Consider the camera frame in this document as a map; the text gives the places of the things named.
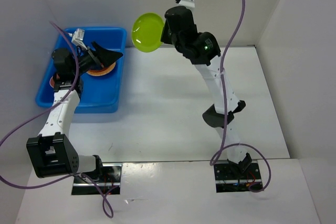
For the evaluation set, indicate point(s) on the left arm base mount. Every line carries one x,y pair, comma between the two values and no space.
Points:
109,181

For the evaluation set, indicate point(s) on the orange-brown woven round tray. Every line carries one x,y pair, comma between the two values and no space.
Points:
111,67

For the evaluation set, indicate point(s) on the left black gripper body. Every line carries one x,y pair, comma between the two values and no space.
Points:
88,61

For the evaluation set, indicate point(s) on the pink plastic cup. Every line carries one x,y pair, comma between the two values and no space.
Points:
52,82

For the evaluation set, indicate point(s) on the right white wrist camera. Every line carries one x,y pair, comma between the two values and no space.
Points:
189,4

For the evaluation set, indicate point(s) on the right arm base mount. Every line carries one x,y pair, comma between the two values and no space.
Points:
229,181

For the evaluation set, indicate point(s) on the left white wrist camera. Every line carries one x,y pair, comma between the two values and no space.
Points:
77,38

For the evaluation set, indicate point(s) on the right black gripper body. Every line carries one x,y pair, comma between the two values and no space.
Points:
168,38

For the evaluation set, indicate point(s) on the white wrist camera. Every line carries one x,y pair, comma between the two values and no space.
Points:
77,38
189,4

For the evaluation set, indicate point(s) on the orange plastic plate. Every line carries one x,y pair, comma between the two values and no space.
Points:
98,73

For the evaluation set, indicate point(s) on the green plastic plate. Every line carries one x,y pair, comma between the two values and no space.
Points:
146,32

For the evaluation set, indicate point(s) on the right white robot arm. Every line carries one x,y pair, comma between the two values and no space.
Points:
203,51

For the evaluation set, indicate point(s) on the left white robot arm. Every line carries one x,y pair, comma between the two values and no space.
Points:
51,152

